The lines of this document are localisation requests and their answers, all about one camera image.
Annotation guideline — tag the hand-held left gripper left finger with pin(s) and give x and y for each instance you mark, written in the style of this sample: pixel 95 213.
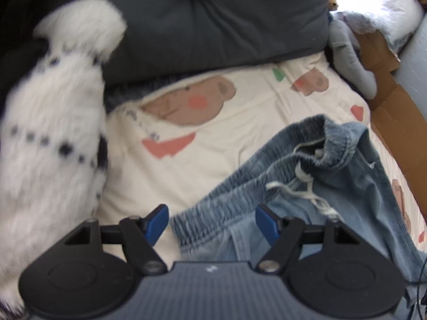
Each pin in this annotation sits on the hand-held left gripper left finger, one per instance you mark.
pixel 157 221

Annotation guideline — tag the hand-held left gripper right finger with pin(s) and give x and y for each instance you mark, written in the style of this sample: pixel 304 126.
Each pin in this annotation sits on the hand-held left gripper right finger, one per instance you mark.
pixel 267 223

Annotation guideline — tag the blue denim pants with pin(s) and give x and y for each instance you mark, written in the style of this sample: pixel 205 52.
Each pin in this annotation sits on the blue denim pants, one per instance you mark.
pixel 350 186

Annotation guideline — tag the cream printed bed sheet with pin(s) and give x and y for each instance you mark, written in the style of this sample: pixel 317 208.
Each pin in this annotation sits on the cream printed bed sheet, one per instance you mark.
pixel 213 160

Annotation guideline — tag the grey-blue fuzzy blanket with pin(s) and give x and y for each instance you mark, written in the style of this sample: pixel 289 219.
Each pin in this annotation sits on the grey-blue fuzzy blanket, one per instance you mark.
pixel 133 90

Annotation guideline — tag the white fluffy dotted blanket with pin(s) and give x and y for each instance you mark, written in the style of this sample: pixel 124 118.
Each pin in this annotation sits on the white fluffy dotted blanket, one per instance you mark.
pixel 50 133

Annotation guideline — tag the brown cardboard sheet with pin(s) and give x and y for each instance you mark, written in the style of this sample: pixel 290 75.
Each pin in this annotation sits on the brown cardboard sheet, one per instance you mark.
pixel 400 120

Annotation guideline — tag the grey plush toy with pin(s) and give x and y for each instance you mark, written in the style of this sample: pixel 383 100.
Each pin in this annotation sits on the grey plush toy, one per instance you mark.
pixel 347 50

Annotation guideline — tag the dark grey pillow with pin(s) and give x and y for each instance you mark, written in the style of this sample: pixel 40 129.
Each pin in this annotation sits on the dark grey pillow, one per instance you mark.
pixel 213 23

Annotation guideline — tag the pale blue wrapped panel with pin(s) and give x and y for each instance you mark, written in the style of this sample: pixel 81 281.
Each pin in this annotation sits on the pale blue wrapped panel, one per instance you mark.
pixel 415 60

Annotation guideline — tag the white pillow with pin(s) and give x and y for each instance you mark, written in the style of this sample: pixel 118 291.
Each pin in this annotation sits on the white pillow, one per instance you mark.
pixel 377 3

